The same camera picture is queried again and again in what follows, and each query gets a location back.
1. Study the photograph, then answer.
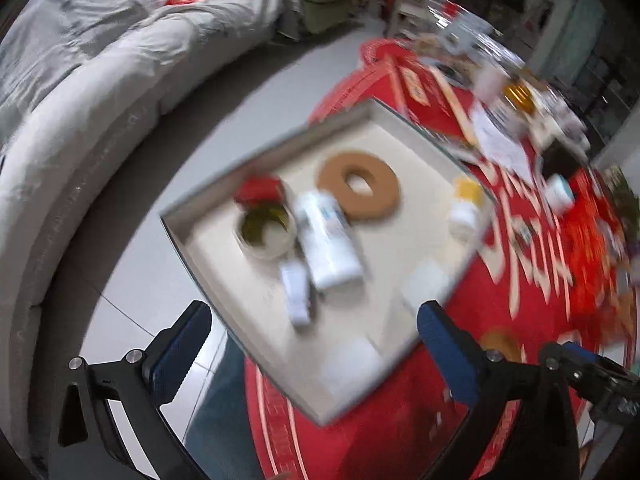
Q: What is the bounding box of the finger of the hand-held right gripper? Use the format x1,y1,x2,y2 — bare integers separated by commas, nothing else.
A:
539,342,583,386
565,341,603,366

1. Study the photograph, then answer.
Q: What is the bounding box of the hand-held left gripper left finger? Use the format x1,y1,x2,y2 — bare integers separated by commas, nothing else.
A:
47,300,213,480

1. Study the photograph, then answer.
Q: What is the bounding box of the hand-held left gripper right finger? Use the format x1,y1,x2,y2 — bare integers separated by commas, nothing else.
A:
417,301,581,480

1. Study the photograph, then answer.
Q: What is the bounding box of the white plastic clip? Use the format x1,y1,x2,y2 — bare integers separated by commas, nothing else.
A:
279,260,313,330

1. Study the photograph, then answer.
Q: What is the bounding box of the beige masking tape roll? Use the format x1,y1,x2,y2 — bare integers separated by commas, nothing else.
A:
235,204,296,261

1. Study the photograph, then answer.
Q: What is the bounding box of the white pill bottle yellow label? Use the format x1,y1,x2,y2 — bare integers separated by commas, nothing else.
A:
447,177,485,241

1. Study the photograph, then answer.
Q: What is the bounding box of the white pill bottle grey label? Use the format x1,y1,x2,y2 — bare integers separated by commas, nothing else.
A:
294,191,363,291

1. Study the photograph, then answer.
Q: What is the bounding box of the grey shallow cardboard box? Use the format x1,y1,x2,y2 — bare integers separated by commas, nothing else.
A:
160,99,496,428

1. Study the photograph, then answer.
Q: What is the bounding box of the brown cork ring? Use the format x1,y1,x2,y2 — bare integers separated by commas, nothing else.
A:
479,329,523,363
317,149,402,221

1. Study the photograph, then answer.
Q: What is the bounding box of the small red box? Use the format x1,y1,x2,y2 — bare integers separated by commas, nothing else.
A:
234,175,283,211

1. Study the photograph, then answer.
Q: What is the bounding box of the person's leg in jeans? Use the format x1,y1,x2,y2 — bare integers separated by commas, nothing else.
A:
185,332,266,480

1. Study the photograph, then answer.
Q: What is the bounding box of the red cardboard carton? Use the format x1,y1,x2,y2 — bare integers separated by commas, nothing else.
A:
565,167,640,351

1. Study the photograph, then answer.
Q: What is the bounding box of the white cream jar teal lid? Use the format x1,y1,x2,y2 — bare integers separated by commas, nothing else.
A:
542,174,575,213

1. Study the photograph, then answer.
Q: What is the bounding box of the green potted plant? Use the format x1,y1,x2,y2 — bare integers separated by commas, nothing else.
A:
607,167,640,221

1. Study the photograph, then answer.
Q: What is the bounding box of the black box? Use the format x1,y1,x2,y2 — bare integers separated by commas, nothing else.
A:
540,142,591,181

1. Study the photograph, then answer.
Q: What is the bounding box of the white printed paper sheet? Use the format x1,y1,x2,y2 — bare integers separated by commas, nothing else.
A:
470,102,536,171

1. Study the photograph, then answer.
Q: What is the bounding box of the curved white sofa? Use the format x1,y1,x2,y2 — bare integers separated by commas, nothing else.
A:
0,0,301,471

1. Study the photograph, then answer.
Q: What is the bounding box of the long red gift box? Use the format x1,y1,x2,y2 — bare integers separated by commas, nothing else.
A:
395,57,476,143

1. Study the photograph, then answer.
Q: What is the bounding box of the glass jar gold lid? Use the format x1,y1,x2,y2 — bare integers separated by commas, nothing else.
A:
500,77,546,121

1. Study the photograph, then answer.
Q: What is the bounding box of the white paper cup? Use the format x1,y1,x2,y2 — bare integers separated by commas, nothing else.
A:
472,67,508,103

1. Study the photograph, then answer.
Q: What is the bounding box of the clear plastic bag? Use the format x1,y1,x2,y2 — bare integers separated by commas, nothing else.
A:
430,0,526,71

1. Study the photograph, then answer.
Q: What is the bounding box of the white wooden stool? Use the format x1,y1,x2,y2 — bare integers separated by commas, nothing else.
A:
390,0,436,36

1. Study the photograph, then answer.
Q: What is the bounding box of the grey striped blanket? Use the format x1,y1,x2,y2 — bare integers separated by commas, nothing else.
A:
0,0,171,126

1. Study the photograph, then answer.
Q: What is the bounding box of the white fringed sofa throw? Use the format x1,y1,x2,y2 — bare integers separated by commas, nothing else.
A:
145,0,303,56

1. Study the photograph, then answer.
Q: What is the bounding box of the green armchair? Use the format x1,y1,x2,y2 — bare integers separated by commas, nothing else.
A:
297,0,353,36

